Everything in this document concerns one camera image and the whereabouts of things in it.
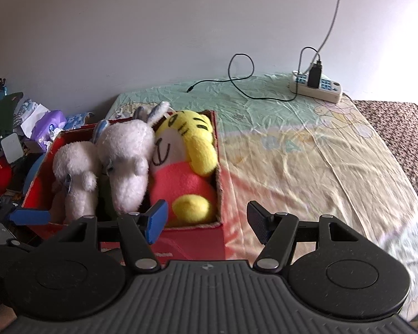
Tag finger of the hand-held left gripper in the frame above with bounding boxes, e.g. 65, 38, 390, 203
0, 197, 53, 227

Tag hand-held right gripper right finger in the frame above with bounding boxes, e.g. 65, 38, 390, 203
247, 201, 359, 273

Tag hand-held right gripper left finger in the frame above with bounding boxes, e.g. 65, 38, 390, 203
54, 199, 168, 274

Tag red cardboard box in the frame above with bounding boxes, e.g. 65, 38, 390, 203
21, 109, 227, 261

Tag pink plush rabbit plaid ears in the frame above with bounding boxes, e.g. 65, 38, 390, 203
50, 120, 108, 225

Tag white long-eared plush bunny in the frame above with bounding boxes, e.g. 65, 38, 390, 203
96, 102, 171, 214

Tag yellow tiger plush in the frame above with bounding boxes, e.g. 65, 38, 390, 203
150, 110, 218, 228

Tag grey square box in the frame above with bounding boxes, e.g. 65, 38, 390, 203
2, 134, 23, 164

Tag purple tissue pack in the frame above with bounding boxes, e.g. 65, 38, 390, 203
24, 109, 67, 147

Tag white blue patterned packet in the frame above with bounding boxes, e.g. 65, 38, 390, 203
12, 97, 51, 136

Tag dark green cloth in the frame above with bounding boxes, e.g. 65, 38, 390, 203
0, 92, 23, 140

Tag white power strip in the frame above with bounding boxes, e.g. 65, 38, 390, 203
288, 70, 344, 103

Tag black power adapter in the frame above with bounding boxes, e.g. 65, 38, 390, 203
307, 61, 324, 89

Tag brown patterned blanket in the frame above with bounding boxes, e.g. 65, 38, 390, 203
353, 99, 418, 216

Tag black charging cable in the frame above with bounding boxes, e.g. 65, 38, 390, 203
186, 53, 321, 102

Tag white wall cable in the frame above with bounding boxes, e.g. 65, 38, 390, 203
299, 0, 349, 77

